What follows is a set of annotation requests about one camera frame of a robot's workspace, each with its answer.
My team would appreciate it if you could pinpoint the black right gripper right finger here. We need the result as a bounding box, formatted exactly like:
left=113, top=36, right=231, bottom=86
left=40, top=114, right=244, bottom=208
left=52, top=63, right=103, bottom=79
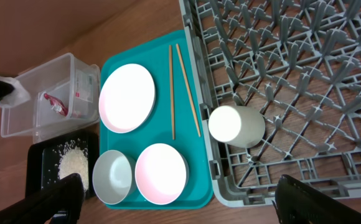
left=273, top=174, right=361, bottom=224

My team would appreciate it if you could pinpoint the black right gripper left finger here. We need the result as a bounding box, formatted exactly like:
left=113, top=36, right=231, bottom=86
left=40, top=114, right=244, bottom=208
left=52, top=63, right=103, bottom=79
left=0, top=173, right=85, bottom=224

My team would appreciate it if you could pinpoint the grey bowl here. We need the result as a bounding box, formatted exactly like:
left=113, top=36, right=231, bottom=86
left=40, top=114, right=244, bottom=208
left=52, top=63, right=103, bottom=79
left=92, top=150, right=136, bottom=205

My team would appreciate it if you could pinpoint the red snack wrapper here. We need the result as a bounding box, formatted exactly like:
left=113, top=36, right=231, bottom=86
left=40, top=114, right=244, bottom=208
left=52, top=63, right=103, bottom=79
left=44, top=93, right=68, bottom=116

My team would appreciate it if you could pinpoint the white cup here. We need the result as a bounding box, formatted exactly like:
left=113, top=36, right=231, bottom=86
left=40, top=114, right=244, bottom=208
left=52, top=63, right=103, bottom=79
left=208, top=105, right=265, bottom=148

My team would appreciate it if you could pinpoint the pink-white bowl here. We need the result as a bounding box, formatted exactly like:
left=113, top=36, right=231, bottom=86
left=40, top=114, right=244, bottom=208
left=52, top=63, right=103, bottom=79
left=134, top=143, right=189, bottom=205

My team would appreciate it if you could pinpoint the wooden chopstick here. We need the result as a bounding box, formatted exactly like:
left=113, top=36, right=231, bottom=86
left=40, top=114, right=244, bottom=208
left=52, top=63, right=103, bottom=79
left=176, top=44, right=201, bottom=137
left=169, top=45, right=176, bottom=140

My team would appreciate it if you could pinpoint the grey dishwasher rack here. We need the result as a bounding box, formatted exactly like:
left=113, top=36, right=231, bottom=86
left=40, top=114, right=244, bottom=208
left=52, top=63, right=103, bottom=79
left=180, top=0, right=361, bottom=207

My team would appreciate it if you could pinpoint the black plastic tray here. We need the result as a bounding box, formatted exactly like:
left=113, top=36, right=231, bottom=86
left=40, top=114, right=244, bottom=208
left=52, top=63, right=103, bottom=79
left=26, top=129, right=99, bottom=199

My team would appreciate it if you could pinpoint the pile of rice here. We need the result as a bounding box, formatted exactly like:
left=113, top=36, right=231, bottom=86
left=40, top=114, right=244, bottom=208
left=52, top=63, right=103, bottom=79
left=55, top=138, right=89, bottom=192

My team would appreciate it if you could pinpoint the clear plastic bin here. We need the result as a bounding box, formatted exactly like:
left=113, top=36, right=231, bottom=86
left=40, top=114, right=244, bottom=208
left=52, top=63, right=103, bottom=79
left=1, top=53, right=100, bottom=142

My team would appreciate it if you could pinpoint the large white plate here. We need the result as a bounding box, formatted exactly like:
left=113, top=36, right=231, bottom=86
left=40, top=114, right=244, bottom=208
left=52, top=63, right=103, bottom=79
left=99, top=63, right=156, bottom=134

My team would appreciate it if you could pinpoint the teal serving tray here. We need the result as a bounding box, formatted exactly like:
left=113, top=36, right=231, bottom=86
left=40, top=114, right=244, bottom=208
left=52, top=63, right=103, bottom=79
left=100, top=30, right=213, bottom=210

